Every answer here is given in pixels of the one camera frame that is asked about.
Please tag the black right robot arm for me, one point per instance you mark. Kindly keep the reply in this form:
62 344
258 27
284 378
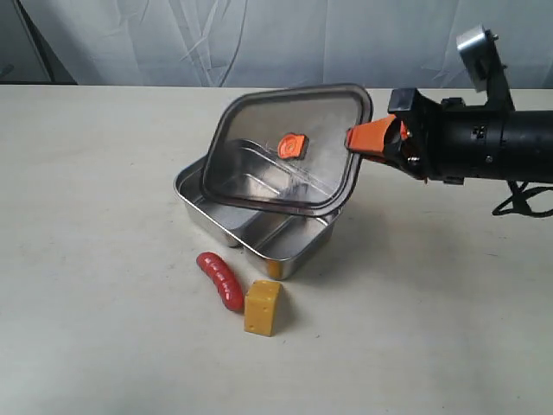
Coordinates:
526 147

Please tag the red toy sausage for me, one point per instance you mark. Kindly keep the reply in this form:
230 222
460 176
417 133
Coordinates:
224 279

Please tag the stainless steel lunch box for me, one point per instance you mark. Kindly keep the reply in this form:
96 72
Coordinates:
276 244

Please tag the dark stand behind table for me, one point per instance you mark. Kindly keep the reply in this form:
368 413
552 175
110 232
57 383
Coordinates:
26 56

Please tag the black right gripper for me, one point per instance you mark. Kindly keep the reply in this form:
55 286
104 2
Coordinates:
447 141

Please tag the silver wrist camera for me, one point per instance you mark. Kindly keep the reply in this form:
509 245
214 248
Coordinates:
478 52

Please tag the white backdrop curtain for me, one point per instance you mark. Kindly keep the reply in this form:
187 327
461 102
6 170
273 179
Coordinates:
290 43

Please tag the yellow toy cheese block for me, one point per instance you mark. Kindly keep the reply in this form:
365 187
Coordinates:
260 307

